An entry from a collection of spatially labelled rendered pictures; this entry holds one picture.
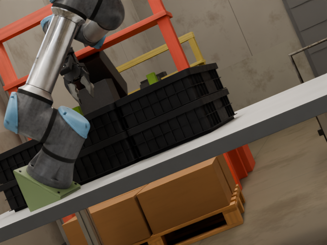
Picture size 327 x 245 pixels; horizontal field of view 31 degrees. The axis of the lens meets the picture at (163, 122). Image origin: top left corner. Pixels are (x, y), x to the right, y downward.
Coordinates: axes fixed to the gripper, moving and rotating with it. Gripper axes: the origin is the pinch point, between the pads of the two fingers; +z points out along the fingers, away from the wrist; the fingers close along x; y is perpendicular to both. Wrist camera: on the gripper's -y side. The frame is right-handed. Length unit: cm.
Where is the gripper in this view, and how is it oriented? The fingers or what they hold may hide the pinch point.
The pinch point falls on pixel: (85, 97)
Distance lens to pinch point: 236.5
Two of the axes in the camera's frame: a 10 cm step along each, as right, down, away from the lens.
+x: -8.7, 4.4, 2.4
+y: 2.3, -0.9, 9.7
